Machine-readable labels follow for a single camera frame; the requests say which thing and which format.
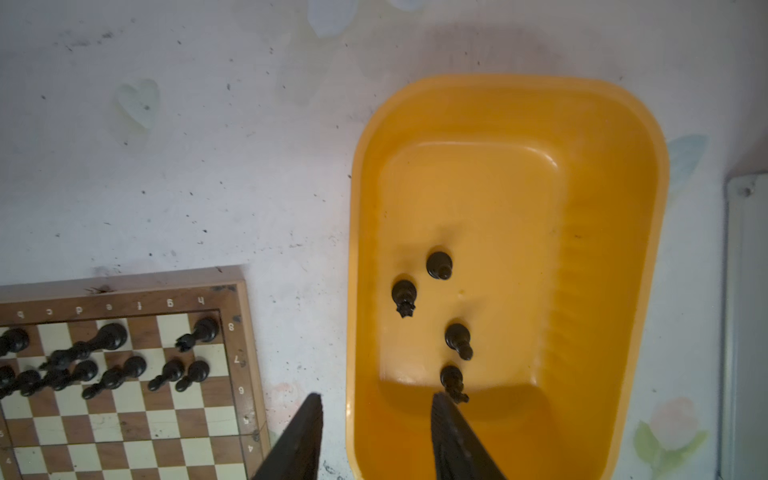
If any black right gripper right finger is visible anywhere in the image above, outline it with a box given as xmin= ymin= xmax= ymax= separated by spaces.
xmin=430 ymin=392 xmax=506 ymax=480

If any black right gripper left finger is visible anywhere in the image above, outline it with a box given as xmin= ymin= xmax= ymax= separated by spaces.
xmin=252 ymin=393 xmax=323 ymax=480

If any black chess queen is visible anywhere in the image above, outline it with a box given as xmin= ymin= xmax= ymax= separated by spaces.
xmin=391 ymin=279 xmax=417 ymax=318

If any black chess piece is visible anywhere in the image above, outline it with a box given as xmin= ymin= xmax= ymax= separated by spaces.
xmin=426 ymin=251 xmax=453 ymax=280

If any black chess knight in bin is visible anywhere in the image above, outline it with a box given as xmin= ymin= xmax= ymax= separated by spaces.
xmin=440 ymin=365 xmax=469 ymax=404

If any wooden chess board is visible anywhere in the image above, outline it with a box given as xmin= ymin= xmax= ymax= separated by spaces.
xmin=1 ymin=266 xmax=270 ymax=479

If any black chess pawn in bin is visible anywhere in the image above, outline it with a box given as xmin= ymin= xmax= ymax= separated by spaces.
xmin=444 ymin=323 xmax=473 ymax=361

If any black pawn on board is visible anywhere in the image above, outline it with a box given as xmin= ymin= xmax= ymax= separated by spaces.
xmin=147 ymin=359 xmax=184 ymax=392
xmin=20 ymin=360 xmax=98 ymax=397
xmin=175 ymin=360 xmax=210 ymax=392
xmin=82 ymin=356 xmax=147 ymax=400

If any black chess rook on board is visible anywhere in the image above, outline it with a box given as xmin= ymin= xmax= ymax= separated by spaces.
xmin=175 ymin=317 xmax=219 ymax=353

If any yellow plastic bin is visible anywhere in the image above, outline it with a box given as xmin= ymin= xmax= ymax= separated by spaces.
xmin=346 ymin=74 xmax=669 ymax=479

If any grey metal box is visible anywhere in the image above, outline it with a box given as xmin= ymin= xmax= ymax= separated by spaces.
xmin=718 ymin=173 xmax=767 ymax=479

